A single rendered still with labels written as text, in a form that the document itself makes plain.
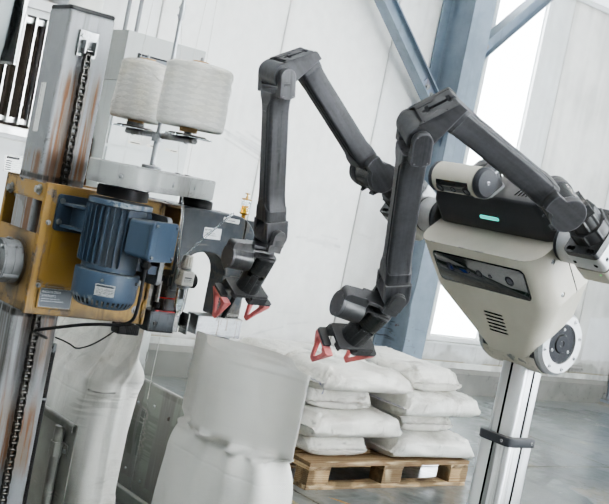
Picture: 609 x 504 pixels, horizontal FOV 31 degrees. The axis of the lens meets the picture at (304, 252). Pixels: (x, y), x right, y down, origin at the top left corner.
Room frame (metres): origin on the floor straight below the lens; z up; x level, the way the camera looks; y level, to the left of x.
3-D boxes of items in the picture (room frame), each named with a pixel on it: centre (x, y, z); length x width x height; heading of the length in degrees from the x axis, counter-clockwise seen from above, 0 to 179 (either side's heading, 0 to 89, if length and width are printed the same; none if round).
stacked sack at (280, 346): (6.02, -0.07, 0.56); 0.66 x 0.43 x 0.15; 126
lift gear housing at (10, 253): (2.63, 0.70, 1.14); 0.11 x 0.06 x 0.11; 39
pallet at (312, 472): (6.07, -0.43, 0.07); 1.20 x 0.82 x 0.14; 131
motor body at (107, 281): (2.55, 0.44, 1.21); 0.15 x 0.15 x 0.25
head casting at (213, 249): (3.00, 0.32, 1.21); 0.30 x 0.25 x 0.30; 39
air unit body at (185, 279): (2.79, 0.28, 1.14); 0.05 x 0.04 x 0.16; 129
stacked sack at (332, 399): (5.85, -0.17, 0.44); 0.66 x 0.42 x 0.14; 33
